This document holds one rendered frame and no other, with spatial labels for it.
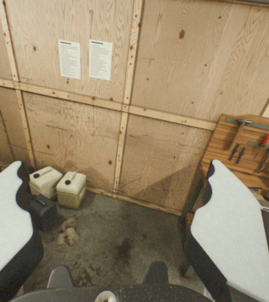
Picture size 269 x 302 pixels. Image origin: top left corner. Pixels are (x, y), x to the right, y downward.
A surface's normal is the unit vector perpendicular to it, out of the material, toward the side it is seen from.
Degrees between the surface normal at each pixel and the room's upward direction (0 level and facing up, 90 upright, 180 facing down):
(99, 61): 90
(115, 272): 0
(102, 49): 90
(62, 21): 91
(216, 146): 90
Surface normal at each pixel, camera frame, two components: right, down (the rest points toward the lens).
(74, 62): -0.21, 0.45
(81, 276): 0.15, -0.86
